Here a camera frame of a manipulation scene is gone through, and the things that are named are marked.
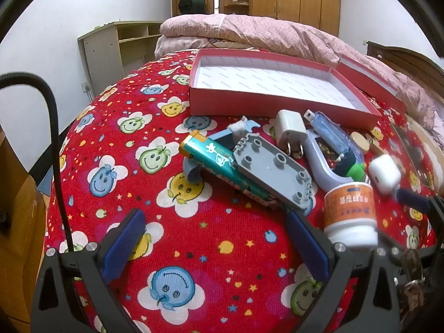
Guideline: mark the pink quilt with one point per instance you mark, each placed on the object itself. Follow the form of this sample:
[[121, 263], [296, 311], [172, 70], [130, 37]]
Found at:
[[277, 34]]

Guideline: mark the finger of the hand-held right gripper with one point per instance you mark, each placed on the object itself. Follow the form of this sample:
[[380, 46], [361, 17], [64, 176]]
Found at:
[[412, 199], [432, 249]]

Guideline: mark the white orange label pill bottle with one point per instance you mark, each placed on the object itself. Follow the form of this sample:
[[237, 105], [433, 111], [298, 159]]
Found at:
[[350, 211]]

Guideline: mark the metal spring clip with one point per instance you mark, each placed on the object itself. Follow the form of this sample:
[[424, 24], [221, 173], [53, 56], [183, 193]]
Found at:
[[412, 263]]

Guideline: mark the brown wooden cabinet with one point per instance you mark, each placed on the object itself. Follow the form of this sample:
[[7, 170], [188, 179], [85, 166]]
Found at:
[[17, 215]]

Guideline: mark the notched wooden block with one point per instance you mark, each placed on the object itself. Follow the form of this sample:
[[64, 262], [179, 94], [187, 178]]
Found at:
[[360, 142]]

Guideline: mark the small colourful toy packet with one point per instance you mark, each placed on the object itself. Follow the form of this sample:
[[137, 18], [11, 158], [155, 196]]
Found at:
[[225, 135]]

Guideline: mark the white earbuds case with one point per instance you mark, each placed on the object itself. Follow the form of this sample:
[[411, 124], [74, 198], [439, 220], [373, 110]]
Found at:
[[383, 173]]

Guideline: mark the grey toy brick plate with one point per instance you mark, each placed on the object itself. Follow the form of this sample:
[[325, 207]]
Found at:
[[270, 166]]

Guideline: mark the blue correction tape dispenser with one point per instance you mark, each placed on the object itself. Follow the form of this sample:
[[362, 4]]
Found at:
[[329, 131]]

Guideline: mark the red cardboard box tray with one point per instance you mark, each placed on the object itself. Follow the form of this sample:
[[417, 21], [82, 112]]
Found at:
[[270, 83]]

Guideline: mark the white charger plug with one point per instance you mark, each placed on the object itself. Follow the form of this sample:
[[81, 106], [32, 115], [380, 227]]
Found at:
[[289, 128]]

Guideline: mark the red cardboard box lid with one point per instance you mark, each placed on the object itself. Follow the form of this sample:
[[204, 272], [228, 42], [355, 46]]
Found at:
[[374, 83]]

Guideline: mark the red smiley flower blanket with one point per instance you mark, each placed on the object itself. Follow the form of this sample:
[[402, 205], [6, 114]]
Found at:
[[215, 249]]

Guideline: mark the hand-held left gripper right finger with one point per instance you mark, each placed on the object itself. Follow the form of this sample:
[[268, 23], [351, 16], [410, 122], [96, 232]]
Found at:
[[307, 246]]

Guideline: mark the small green capped object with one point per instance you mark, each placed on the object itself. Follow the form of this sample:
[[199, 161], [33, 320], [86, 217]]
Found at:
[[356, 172]]

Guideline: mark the dark wooden headboard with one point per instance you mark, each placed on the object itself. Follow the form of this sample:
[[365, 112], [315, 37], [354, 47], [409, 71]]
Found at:
[[412, 62]]

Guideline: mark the beige wooden shelf unit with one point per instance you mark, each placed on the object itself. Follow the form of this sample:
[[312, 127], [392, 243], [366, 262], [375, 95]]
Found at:
[[104, 52]]

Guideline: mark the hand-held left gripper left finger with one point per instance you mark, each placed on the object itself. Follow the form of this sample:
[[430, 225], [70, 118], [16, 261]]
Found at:
[[125, 242]]

